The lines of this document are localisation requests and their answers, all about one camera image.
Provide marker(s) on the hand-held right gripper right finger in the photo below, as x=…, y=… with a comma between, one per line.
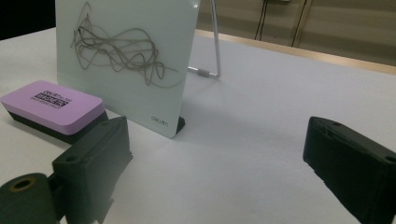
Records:
x=355, y=168

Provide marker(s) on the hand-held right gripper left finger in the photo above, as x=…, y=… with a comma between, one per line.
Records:
x=90, y=168

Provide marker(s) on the purple whiteboard eraser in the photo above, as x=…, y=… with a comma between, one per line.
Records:
x=53, y=109

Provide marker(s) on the glass whiteboard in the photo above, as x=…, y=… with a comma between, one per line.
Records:
x=124, y=93

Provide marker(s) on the wooden table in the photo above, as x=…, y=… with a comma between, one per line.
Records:
x=311, y=53

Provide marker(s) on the wooden wall post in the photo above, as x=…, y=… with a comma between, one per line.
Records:
x=301, y=25

